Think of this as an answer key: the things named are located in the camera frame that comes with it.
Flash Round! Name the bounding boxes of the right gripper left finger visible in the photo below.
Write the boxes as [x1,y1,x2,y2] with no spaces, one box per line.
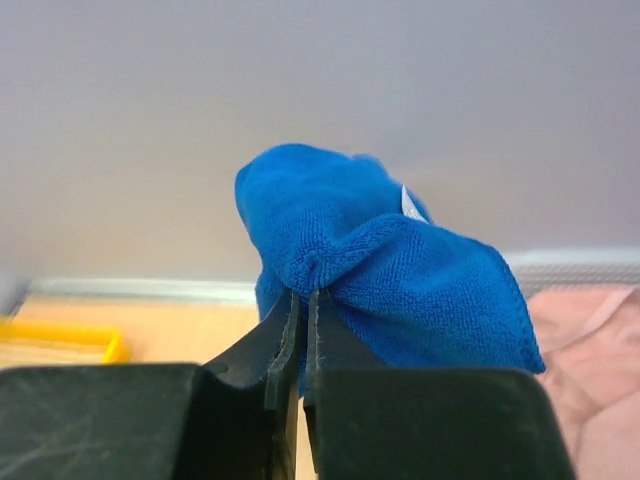
[1,292,300,479]

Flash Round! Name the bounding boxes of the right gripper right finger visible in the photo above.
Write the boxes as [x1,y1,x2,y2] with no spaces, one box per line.
[304,290,574,480]

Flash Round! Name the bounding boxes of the blue towel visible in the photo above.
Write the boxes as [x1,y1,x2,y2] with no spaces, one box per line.
[235,144,545,374]

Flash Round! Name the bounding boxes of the yellow plastic tray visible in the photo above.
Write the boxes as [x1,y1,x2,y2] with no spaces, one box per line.
[1,319,131,368]

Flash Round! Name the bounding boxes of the white plastic basket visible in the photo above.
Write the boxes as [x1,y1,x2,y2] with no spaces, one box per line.
[505,247,639,298]

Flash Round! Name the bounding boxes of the pink towel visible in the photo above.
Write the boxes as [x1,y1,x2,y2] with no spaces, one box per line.
[528,286,639,479]

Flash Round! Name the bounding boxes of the aluminium frame rail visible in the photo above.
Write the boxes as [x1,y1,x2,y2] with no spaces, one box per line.
[1,277,255,310]

